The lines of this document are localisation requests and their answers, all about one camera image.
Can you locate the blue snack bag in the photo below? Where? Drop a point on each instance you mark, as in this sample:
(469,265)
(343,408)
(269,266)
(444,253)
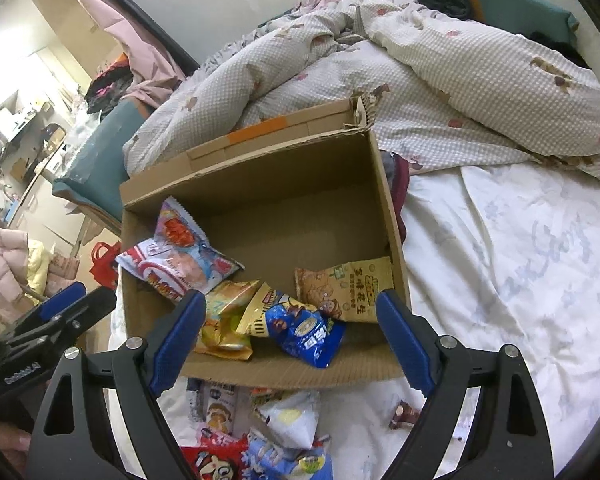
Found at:
(304,334)

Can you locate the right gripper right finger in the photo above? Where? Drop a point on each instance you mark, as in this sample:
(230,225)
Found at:
(508,437)

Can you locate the white chips bag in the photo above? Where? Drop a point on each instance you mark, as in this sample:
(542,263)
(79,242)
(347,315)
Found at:
(292,420)

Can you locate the white cartoon snack packet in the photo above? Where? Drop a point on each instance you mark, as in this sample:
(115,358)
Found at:
(212,403)

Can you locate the yellow orange snack bag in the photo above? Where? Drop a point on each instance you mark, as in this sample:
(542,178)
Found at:
(225,306)

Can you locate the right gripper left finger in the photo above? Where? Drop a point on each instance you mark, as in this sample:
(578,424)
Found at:
(72,436)

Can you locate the red white snack bag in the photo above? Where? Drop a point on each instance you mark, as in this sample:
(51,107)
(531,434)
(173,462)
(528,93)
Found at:
(178,257)

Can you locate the pink puffy jacket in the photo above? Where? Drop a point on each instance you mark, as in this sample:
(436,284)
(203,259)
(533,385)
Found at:
(22,262)

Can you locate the pink curtain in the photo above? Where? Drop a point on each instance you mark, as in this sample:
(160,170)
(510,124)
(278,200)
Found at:
(156,74)

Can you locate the tan peanut snack packet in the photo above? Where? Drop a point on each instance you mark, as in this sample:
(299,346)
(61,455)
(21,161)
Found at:
(347,291)

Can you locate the brown white snack bar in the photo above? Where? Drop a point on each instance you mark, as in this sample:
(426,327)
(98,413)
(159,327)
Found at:
(404,415)

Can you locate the teal pillow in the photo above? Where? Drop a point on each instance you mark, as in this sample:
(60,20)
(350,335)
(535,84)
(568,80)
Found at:
(523,17)

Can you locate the red shopping bag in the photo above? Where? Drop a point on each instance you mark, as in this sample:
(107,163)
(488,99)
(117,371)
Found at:
(104,266)

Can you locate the brown cardboard box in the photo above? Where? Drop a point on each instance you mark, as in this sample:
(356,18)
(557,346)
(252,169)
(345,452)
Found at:
(306,190)

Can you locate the beige checkered quilt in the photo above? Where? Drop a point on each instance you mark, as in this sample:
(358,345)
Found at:
(448,92)

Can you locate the blue union jack bag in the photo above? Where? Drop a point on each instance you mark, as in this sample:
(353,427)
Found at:
(269,461)

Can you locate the red cartoon snack bag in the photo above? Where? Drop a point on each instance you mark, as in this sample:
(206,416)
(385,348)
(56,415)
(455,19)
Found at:
(217,456)

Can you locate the white floral bed sheet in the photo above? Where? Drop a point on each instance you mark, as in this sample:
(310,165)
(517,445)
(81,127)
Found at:
(512,254)

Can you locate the teal headboard cushion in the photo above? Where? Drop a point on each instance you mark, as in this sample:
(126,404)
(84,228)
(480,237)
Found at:
(94,176)

